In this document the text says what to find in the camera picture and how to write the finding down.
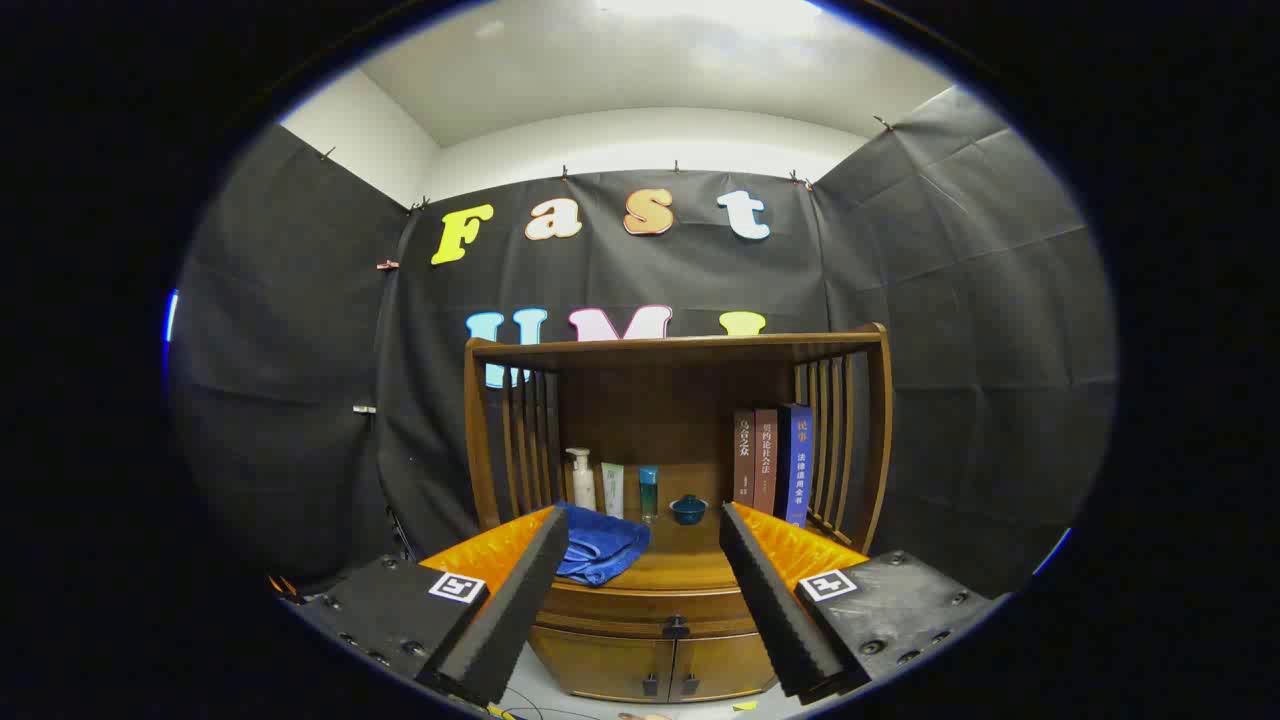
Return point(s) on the reddish brown book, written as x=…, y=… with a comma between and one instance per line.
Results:
x=766, y=465

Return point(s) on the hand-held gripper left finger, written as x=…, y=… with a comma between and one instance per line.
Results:
x=520, y=600

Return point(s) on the dark blue lidded cup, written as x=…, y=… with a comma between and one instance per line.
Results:
x=688, y=510

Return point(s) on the wooden drawer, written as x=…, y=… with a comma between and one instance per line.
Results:
x=620, y=608

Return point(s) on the wooden cabinet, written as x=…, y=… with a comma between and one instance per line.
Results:
x=660, y=400

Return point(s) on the white green tube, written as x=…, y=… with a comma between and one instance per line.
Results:
x=613, y=490

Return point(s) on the blue folded towel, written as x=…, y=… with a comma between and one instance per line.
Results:
x=600, y=545

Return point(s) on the teal bottle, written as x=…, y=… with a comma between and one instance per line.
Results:
x=649, y=492

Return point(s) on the blue book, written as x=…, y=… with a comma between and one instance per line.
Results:
x=798, y=465

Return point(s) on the wooden cabinet door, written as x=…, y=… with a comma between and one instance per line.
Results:
x=725, y=665
x=600, y=662

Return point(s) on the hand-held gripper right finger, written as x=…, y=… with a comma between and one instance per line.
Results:
x=770, y=600

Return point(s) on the white pump bottle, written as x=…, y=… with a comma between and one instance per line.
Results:
x=582, y=485

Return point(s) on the wooden countertop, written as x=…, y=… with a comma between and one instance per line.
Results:
x=690, y=560

